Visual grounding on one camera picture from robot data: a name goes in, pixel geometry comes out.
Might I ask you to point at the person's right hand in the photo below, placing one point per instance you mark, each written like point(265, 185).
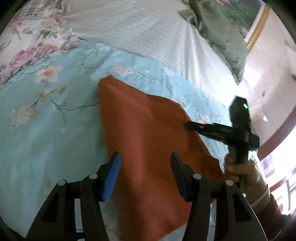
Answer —
point(249, 173)

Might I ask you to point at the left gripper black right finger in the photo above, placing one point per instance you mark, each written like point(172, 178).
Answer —
point(191, 185)

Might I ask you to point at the dark red right sleeve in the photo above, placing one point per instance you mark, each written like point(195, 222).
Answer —
point(269, 215)

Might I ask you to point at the white grey striped duvet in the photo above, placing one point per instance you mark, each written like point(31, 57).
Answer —
point(156, 30)

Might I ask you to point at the white pink floral pillow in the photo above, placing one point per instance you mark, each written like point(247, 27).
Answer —
point(25, 41)

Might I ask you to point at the rust orange knit sweater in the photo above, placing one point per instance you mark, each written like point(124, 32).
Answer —
point(146, 129)

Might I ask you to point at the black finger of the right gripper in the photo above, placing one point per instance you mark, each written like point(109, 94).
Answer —
point(214, 131)

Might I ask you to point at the green quilted blanket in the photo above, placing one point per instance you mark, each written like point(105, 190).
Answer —
point(222, 35)

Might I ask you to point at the gold framed landscape painting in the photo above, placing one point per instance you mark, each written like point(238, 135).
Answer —
point(250, 16)

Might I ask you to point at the light blue floral bedsheet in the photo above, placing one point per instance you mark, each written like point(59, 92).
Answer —
point(50, 118)

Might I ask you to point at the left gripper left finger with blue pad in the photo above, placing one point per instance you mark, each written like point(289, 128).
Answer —
point(100, 185)

